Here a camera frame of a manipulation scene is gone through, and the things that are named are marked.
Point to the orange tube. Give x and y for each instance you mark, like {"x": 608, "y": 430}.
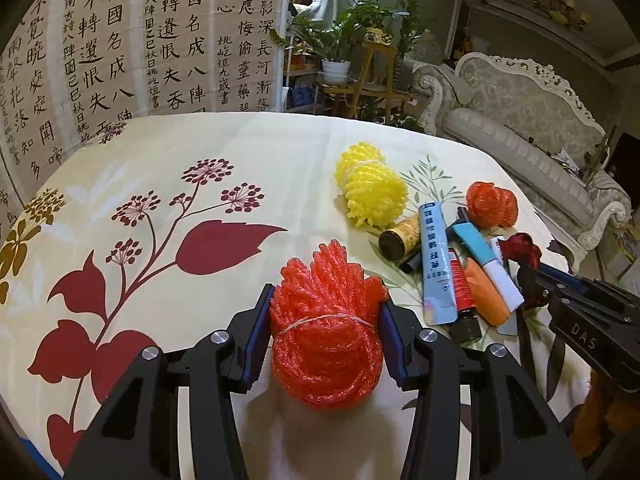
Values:
{"x": 485, "y": 295}

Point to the dark red wrapper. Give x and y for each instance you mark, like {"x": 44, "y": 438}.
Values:
{"x": 520, "y": 249}

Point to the green plant in patterned pot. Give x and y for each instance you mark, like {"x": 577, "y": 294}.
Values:
{"x": 380, "y": 37}

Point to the ornate pale sofa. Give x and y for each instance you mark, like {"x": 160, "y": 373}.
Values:
{"x": 500, "y": 125}

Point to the blue and silver tube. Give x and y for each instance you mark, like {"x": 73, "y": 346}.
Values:
{"x": 437, "y": 260}

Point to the stack of papers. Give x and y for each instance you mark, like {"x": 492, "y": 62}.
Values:
{"x": 565, "y": 160}

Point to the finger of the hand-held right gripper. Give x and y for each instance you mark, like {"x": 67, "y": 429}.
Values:
{"x": 532, "y": 287}
{"x": 570, "y": 282}

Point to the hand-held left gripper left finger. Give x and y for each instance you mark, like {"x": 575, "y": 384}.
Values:
{"x": 257, "y": 332}

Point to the metal shelf rack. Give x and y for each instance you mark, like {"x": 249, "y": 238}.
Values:
{"x": 300, "y": 85}

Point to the orange foam net bundle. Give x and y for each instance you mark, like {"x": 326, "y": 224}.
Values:
{"x": 492, "y": 205}

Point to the yellow and black cylinder bottle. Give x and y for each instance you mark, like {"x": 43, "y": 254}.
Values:
{"x": 400, "y": 237}

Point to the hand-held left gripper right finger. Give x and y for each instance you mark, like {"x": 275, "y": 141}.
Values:
{"x": 392, "y": 340}

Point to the red tube with black cap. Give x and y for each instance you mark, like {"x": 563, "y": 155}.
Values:
{"x": 462, "y": 290}

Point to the floral tablecloth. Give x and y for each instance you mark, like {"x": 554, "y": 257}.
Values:
{"x": 200, "y": 285}

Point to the teal and white tube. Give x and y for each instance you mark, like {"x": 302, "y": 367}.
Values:
{"x": 480, "y": 252}

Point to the red foam net bundle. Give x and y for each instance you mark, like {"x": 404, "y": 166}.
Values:
{"x": 325, "y": 320}

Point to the calligraphy wall hanging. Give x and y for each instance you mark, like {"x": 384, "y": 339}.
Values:
{"x": 125, "y": 60}

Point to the green plant in white pot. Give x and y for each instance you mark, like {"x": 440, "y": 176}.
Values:
{"x": 336, "y": 71}

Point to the yellow foam net bundle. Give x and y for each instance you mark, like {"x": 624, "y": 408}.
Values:
{"x": 370, "y": 190}

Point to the person's right forearm orange sleeve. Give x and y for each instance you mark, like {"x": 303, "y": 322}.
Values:
{"x": 607, "y": 415}

